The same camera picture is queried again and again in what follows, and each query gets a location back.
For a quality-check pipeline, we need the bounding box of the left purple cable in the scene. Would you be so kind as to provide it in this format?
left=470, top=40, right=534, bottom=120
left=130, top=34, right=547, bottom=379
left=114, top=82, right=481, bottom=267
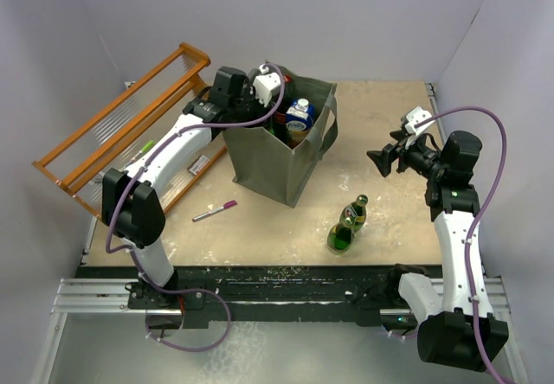
left=105, top=62, right=287, bottom=352

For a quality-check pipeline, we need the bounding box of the blue yellow juice carton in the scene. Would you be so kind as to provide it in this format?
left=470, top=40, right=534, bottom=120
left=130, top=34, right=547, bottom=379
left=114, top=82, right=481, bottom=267
left=286, top=99, right=315, bottom=148

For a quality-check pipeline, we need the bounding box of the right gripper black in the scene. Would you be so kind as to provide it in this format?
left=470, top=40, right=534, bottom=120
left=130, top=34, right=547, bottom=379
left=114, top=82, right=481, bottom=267
left=367, top=128, right=447, bottom=181

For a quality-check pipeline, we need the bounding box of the green tea plastic bottle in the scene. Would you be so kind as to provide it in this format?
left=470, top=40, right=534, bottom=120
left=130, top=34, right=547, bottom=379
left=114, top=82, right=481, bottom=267
left=263, top=117, right=275, bottom=136

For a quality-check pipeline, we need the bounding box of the green glass bottle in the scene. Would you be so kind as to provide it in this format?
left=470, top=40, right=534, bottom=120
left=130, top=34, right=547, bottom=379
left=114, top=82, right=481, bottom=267
left=326, top=216, right=355, bottom=253
left=339, top=194, right=369, bottom=233

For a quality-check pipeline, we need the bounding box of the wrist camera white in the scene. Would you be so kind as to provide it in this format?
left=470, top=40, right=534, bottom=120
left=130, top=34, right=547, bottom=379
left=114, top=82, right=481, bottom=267
left=252, top=64, right=284, bottom=107
left=401, top=106, right=434, bottom=136

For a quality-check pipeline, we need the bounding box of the aluminium frame rail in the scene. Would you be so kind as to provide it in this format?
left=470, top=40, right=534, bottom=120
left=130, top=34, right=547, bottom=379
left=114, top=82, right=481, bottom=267
left=29, top=275, right=530, bottom=384

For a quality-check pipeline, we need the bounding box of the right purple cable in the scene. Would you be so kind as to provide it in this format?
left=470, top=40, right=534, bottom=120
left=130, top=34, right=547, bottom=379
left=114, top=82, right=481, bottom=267
left=415, top=105, right=516, bottom=384

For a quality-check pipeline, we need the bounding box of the green marker pen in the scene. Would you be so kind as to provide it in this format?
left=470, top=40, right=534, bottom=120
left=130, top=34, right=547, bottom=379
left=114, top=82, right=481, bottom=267
left=130, top=140, right=155, bottom=162

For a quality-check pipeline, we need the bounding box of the orange wooden rack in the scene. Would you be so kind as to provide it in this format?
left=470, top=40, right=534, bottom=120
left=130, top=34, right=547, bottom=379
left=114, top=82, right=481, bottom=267
left=33, top=42, right=211, bottom=218

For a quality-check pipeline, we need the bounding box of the green canvas bag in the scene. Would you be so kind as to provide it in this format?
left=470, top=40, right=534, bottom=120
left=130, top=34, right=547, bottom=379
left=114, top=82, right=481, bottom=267
left=222, top=66, right=338, bottom=208

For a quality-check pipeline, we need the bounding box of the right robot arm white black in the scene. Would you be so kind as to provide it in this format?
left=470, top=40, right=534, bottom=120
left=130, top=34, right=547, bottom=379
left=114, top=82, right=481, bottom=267
left=367, top=130, right=509, bottom=372

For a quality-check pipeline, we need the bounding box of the small red white box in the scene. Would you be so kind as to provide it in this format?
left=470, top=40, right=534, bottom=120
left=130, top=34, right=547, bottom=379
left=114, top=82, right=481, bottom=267
left=188, top=155, right=210, bottom=176

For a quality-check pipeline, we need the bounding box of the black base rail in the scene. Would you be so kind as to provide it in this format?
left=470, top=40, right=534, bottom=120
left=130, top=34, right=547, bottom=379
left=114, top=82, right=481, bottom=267
left=75, top=266, right=416, bottom=330

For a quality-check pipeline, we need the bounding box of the cola glass bottle red cap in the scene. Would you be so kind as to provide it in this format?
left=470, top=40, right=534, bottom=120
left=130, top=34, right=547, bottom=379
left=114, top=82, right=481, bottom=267
left=272, top=74, right=295, bottom=144

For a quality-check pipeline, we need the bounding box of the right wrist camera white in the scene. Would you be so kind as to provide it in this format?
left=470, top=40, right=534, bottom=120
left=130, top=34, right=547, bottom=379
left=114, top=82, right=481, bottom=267
left=401, top=106, right=434, bottom=136

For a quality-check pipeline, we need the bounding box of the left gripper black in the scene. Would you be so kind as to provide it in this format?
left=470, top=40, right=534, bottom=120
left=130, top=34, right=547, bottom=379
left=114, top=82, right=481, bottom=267
left=229, top=86, right=274, bottom=136

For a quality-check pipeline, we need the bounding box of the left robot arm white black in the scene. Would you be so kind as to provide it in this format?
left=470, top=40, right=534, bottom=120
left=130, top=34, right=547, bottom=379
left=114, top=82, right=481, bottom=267
left=101, top=62, right=286, bottom=308

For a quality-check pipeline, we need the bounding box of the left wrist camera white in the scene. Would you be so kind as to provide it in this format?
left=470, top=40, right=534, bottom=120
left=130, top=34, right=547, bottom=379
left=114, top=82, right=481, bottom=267
left=252, top=64, right=284, bottom=107

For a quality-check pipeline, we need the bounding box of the pink white marker pen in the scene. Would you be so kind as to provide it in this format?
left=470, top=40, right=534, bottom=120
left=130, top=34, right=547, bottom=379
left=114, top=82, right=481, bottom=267
left=191, top=200, right=237, bottom=222

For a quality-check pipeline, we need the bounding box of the green glass bottle front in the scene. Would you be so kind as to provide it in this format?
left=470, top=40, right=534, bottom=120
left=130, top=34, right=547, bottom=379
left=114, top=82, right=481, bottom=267
left=326, top=216, right=355, bottom=253

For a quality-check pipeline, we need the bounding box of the purple cable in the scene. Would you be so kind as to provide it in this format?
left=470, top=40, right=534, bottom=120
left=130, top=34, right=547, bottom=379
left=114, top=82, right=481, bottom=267
left=415, top=105, right=516, bottom=384
left=105, top=62, right=287, bottom=352

